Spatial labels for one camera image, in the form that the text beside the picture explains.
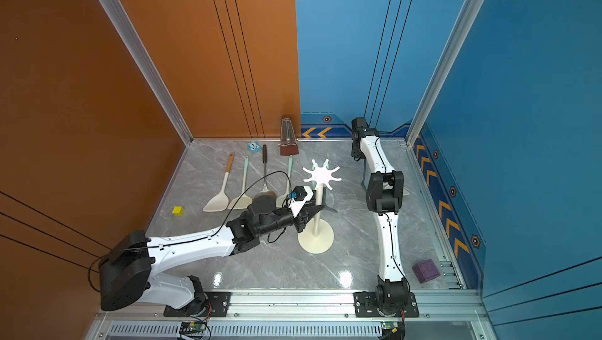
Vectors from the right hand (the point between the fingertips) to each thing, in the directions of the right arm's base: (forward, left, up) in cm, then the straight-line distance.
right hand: (365, 154), depth 108 cm
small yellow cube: (-28, +78, -2) cm, 83 cm away
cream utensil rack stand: (-37, +22, -4) cm, 43 cm away
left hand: (-36, +22, +18) cm, 46 cm away
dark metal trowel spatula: (+1, +48, -3) cm, 48 cm away
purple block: (-50, -12, -2) cm, 52 cm away
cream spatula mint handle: (-23, +53, -4) cm, 58 cm away
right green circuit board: (-64, 0, -9) cm, 65 cm away
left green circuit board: (-65, +61, -8) cm, 90 cm away
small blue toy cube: (+7, +53, -3) cm, 54 cm away
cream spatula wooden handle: (-1, +64, -4) cm, 65 cm away
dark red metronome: (+4, +36, +2) cm, 36 cm away
